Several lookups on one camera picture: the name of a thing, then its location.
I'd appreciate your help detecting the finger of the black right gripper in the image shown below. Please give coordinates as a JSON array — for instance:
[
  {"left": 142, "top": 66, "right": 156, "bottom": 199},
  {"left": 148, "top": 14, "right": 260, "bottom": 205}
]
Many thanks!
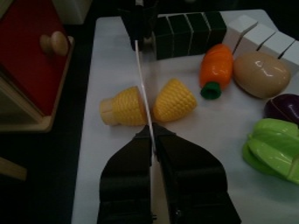
[
  {"left": 116, "top": 0, "right": 137, "bottom": 50},
  {"left": 141, "top": 0, "right": 161, "bottom": 46}
]

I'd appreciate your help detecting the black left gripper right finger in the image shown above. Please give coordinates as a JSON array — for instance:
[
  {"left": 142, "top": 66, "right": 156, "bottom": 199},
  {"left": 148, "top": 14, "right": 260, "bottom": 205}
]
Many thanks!
[{"left": 152, "top": 122, "right": 242, "bottom": 224}]

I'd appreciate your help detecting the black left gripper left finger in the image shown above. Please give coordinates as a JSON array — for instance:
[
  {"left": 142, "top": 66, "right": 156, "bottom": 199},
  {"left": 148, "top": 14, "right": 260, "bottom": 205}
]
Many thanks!
[{"left": 97, "top": 125, "right": 154, "bottom": 224}]

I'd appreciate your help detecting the white toy knife black handle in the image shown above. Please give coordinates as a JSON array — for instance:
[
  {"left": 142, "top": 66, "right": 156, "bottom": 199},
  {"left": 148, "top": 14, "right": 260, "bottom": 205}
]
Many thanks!
[{"left": 132, "top": 0, "right": 157, "bottom": 160}]

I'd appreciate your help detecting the yellow toy corn stalk half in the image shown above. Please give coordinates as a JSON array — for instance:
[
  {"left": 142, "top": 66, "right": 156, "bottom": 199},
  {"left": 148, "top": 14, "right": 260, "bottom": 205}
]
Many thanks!
[{"left": 97, "top": 86, "right": 149, "bottom": 127}]

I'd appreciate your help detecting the yellow toy corn tip half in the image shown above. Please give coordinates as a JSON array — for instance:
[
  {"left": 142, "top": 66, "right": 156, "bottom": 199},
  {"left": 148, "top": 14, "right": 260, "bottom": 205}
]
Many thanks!
[{"left": 152, "top": 78, "right": 198, "bottom": 123}]

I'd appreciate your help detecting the dark green sliced toy block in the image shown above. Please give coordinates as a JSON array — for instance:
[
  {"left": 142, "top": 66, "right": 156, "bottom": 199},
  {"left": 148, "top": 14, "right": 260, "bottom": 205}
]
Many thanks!
[{"left": 153, "top": 10, "right": 228, "bottom": 60}]

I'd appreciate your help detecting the white cutting board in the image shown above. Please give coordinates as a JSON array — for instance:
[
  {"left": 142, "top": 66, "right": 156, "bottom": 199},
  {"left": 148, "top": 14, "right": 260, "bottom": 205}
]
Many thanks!
[{"left": 69, "top": 9, "right": 299, "bottom": 224}]

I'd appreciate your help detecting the orange toy carrot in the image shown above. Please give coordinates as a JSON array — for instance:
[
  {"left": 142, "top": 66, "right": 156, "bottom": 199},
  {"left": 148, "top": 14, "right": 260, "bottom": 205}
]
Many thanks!
[{"left": 198, "top": 43, "right": 234, "bottom": 100}]

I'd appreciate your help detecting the green toy pepper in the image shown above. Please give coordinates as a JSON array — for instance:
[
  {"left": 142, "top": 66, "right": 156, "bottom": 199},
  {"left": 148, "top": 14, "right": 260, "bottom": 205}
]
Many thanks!
[{"left": 241, "top": 117, "right": 299, "bottom": 186}]

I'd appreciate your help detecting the white sliced toy block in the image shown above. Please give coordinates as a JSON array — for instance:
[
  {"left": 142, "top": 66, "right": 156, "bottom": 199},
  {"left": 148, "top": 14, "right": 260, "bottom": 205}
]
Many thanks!
[{"left": 222, "top": 15, "right": 299, "bottom": 77}]

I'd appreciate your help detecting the red drawer with wooden knob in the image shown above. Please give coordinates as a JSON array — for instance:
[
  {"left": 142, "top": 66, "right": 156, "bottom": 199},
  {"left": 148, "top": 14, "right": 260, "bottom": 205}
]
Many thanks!
[{"left": 0, "top": 0, "right": 74, "bottom": 117}]

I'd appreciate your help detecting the light wooden beam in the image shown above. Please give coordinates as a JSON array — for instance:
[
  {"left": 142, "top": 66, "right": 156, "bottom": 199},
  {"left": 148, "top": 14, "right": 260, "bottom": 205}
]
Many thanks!
[{"left": 0, "top": 157, "right": 27, "bottom": 182}]

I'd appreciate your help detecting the beige toy potato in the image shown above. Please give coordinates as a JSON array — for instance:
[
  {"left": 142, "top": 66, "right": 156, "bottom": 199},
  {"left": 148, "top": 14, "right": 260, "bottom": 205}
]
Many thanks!
[{"left": 232, "top": 51, "right": 292, "bottom": 100}]

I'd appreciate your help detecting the purple toy eggplant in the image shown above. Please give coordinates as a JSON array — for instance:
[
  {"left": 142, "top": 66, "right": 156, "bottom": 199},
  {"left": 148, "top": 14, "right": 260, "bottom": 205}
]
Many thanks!
[{"left": 262, "top": 93, "right": 299, "bottom": 125}]

